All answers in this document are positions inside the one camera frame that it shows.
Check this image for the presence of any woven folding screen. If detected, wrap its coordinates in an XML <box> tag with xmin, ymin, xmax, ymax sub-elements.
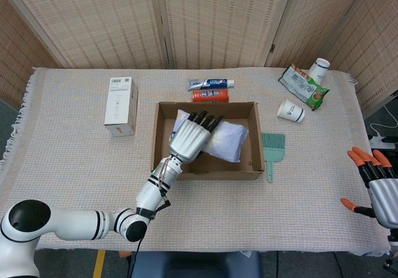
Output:
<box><xmin>0</xmin><ymin>0</ymin><xmax>398</xmax><ymax>119</ymax></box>

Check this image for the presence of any white power strip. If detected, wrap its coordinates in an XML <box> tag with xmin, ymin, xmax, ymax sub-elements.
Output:
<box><xmin>368</xmin><ymin>136</ymin><xmax>396</xmax><ymax>150</ymax></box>

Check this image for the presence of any white plastic tissue pack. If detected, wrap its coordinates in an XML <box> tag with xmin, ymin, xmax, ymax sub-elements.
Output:
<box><xmin>169</xmin><ymin>109</ymin><xmax>249</xmax><ymax>164</ymax></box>

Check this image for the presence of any beige woven tablecloth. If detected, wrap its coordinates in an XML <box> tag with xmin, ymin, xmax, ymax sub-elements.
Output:
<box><xmin>0</xmin><ymin>66</ymin><xmax>392</xmax><ymax>257</ymax></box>

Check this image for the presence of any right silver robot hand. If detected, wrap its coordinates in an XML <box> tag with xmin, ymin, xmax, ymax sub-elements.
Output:
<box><xmin>340</xmin><ymin>146</ymin><xmax>398</xmax><ymax>229</ymax></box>

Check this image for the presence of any green printed snack bag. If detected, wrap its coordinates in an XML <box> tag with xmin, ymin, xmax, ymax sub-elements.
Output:
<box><xmin>278</xmin><ymin>63</ymin><xmax>331</xmax><ymax>111</ymax></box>

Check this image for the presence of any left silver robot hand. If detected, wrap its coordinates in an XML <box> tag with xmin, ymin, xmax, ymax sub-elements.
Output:
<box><xmin>169</xmin><ymin>110</ymin><xmax>224</xmax><ymax>162</ymax></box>

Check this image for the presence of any white power cable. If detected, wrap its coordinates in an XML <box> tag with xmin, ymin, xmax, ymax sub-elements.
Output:
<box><xmin>369</xmin><ymin>104</ymin><xmax>398</xmax><ymax>137</ymax></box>

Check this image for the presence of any open brown cardboard box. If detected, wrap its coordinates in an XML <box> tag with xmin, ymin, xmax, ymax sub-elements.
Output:
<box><xmin>150</xmin><ymin>101</ymin><xmax>266</xmax><ymax>181</ymax></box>

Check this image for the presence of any white rectangular product box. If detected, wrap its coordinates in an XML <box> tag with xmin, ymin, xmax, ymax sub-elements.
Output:
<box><xmin>103</xmin><ymin>76</ymin><xmax>139</xmax><ymax>137</ymax></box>

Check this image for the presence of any orange toothpaste box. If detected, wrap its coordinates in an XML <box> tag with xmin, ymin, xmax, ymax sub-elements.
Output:
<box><xmin>191</xmin><ymin>89</ymin><xmax>230</xmax><ymax>104</ymax></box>

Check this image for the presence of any white paper cup blue band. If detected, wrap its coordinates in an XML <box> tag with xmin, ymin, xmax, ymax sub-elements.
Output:
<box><xmin>277</xmin><ymin>98</ymin><xmax>306</xmax><ymax>124</ymax></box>
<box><xmin>307</xmin><ymin>57</ymin><xmax>331</xmax><ymax>85</ymax></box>

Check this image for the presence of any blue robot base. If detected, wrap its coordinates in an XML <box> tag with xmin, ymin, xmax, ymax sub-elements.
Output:
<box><xmin>130</xmin><ymin>250</ymin><xmax>262</xmax><ymax>278</ymax></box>

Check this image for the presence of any green plastic hand brush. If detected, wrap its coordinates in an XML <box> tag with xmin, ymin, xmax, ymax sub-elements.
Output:
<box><xmin>261</xmin><ymin>132</ymin><xmax>287</xmax><ymax>183</ymax></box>

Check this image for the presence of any blue and white toothpaste tube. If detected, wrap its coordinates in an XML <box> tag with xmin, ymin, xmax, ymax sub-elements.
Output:
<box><xmin>187</xmin><ymin>78</ymin><xmax>236</xmax><ymax>92</ymax></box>

